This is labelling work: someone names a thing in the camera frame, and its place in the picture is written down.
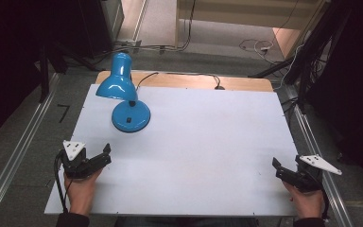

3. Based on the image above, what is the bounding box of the person's right hand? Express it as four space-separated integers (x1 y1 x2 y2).
283 181 325 219

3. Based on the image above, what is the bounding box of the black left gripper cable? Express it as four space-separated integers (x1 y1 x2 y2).
53 150 74 214

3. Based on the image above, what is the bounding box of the black floor cable bundle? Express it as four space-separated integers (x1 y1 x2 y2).
92 0 199 64

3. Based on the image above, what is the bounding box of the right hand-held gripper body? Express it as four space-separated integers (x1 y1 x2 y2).
294 153 343 194

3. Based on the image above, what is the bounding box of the blue desk lamp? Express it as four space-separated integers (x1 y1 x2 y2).
95 52 152 134

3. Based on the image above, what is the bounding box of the light wooden furniture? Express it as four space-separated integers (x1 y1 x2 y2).
173 0 329 49

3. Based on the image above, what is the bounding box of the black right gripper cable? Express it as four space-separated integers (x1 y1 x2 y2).
320 188 331 220

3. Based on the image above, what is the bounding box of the person's left hand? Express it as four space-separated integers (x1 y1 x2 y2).
62 167 104 218

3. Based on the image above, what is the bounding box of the white floor cable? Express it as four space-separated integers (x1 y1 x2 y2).
238 38 276 62

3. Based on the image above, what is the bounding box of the black metal stand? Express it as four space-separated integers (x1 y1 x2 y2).
37 41 99 104
248 3 354 112

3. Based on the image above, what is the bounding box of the black lamp cable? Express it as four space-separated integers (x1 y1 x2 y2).
135 71 225 91

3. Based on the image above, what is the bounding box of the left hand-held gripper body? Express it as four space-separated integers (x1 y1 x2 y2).
58 139 93 180

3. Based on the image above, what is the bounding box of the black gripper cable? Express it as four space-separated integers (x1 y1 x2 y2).
53 150 74 214
320 188 331 220

